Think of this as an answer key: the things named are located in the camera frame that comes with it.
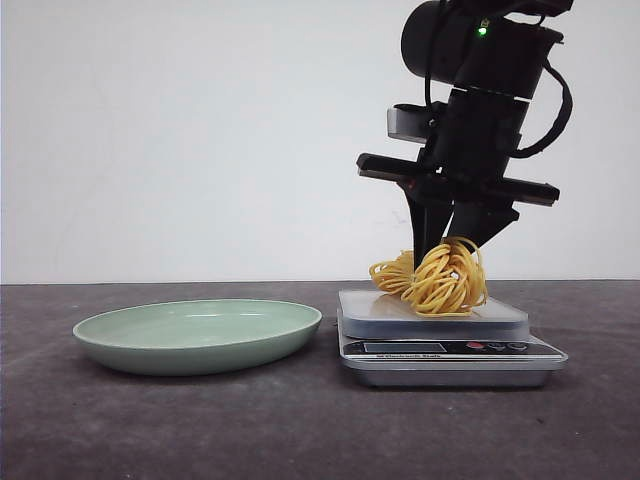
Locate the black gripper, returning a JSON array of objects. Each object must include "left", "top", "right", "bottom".
[{"left": 357, "top": 89, "right": 559, "bottom": 270}]

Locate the yellow vermicelli bundle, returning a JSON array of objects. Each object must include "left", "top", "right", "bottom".
[{"left": 369, "top": 236, "right": 489, "bottom": 317}]

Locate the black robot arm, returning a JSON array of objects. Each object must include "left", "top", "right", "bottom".
[{"left": 357, "top": 1, "right": 573, "bottom": 262}]

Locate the silver digital kitchen scale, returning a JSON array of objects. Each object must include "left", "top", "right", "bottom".
[{"left": 337, "top": 290, "right": 568, "bottom": 387}]

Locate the pale green plate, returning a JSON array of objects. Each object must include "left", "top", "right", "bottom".
[{"left": 73, "top": 299, "right": 322, "bottom": 376}]

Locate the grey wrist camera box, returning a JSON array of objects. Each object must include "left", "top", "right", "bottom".
[{"left": 386, "top": 101, "right": 447, "bottom": 143}]

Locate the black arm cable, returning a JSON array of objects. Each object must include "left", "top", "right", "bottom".
[{"left": 514, "top": 59, "right": 574, "bottom": 157}]

